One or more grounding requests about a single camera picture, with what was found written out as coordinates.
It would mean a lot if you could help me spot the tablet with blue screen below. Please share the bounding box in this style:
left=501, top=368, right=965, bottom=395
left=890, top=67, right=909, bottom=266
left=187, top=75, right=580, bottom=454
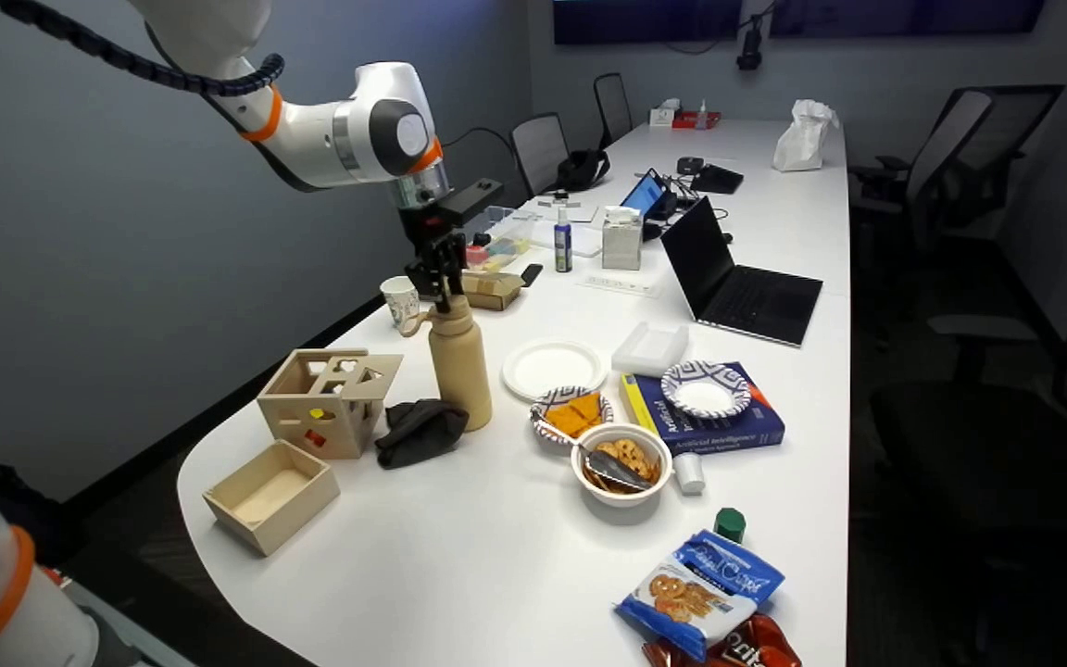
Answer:
left=618, top=165, right=675, bottom=221

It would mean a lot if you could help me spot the blue book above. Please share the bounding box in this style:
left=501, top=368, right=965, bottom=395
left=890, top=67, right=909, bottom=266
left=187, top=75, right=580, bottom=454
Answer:
left=615, top=358, right=792, bottom=458

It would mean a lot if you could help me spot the blue snack bag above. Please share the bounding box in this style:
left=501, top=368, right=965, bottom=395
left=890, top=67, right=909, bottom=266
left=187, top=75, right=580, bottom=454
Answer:
left=610, top=527, right=787, bottom=667

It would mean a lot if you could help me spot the green small cap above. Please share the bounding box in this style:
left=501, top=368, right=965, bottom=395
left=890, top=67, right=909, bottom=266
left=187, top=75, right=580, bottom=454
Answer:
left=710, top=505, right=752, bottom=545

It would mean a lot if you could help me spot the black pouch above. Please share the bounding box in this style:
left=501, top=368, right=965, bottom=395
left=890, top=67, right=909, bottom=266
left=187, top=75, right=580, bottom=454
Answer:
left=690, top=160, right=749, bottom=201

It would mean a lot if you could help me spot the grey office chair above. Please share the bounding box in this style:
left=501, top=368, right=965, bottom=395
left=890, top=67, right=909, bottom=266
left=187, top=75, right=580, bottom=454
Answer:
left=868, top=266, right=1067, bottom=536
left=590, top=67, right=639, bottom=151
left=503, top=109, right=573, bottom=201
left=849, top=82, right=1067, bottom=254

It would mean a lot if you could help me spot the white round plate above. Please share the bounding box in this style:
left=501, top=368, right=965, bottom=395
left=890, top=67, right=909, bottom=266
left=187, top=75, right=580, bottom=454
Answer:
left=501, top=340, right=610, bottom=407

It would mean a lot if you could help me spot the beige bottle lid with loop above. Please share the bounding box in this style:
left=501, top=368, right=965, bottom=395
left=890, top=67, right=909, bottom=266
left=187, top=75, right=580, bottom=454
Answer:
left=431, top=291, right=482, bottom=337

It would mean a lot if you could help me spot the red snack bag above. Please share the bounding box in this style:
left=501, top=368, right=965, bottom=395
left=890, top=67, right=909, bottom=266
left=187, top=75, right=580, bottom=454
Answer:
left=636, top=606, right=806, bottom=667

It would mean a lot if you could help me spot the black cloth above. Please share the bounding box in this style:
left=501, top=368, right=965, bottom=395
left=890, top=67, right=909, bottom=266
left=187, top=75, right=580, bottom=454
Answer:
left=371, top=395, right=474, bottom=475

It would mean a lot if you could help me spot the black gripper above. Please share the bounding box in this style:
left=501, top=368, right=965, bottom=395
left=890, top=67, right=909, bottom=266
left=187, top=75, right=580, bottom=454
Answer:
left=395, top=197, right=469, bottom=313

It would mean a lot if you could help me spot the wall mounted tv screen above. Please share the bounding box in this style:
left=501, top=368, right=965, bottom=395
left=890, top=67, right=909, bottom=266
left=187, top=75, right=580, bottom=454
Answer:
left=766, top=0, right=1048, bottom=41
left=548, top=0, right=744, bottom=51

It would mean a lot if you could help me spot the white plastic bag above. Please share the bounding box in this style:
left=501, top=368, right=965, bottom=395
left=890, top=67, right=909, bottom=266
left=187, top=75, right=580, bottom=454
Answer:
left=771, top=97, right=849, bottom=177

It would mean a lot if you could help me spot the beige bottle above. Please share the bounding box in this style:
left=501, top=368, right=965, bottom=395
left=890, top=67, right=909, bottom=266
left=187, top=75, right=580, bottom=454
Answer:
left=423, top=322, right=496, bottom=433

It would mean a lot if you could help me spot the white bowl with cookies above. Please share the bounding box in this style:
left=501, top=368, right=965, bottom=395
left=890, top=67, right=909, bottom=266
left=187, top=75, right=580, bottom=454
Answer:
left=568, top=418, right=676, bottom=510

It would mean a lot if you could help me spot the black laptop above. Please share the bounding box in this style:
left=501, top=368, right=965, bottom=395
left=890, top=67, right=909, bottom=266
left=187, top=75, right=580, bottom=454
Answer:
left=660, top=192, right=826, bottom=347

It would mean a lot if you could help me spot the open wooden box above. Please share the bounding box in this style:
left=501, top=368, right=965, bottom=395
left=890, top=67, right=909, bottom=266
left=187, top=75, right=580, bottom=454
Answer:
left=201, top=438, right=343, bottom=559

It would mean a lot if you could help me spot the small white container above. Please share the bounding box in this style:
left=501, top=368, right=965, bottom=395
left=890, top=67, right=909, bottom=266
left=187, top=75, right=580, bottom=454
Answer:
left=670, top=447, right=710, bottom=499

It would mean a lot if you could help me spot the brown cardboard box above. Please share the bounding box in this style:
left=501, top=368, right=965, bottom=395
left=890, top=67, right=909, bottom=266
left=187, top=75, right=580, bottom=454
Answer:
left=464, top=261, right=524, bottom=313

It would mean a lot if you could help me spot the patterned bowl with orange chips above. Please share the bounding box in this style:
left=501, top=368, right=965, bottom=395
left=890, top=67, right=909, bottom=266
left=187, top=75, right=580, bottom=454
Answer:
left=524, top=385, right=618, bottom=450

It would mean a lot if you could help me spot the black corrugated cable conduit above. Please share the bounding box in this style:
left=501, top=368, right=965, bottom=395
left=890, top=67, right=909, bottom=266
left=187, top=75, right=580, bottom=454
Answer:
left=0, top=0, right=289, bottom=100

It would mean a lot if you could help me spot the white carton box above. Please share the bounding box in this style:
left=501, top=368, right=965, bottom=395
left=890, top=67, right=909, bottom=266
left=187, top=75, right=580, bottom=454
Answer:
left=596, top=202, right=647, bottom=274

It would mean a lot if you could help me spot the blue patterned paper plate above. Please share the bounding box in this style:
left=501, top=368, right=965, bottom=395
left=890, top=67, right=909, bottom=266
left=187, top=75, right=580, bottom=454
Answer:
left=660, top=358, right=758, bottom=426

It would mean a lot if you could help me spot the white plastic food container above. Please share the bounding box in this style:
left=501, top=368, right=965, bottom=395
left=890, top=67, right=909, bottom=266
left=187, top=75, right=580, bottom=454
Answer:
left=608, top=317, right=697, bottom=380

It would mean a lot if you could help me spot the metal spoon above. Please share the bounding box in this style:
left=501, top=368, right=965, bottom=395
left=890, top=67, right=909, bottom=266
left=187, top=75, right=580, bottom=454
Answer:
left=532, top=418, right=653, bottom=491

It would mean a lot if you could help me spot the wooden shape sorter cube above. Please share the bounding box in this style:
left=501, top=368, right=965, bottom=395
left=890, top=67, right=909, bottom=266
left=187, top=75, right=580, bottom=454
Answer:
left=254, top=344, right=407, bottom=463

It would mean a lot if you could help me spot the red box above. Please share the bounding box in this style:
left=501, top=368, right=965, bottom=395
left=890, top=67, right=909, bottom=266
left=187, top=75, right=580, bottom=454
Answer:
left=670, top=106, right=725, bottom=138

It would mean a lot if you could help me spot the clear bin with markers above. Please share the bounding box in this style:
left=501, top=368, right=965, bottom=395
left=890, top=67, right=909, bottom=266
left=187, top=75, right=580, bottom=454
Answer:
left=464, top=219, right=539, bottom=274

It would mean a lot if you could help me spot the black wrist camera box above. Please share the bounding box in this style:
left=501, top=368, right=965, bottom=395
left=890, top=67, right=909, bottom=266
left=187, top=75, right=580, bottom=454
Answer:
left=432, top=172, right=503, bottom=230

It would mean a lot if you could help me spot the black webcam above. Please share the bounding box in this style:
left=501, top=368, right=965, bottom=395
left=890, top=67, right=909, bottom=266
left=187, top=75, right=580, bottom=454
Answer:
left=732, top=0, right=779, bottom=75

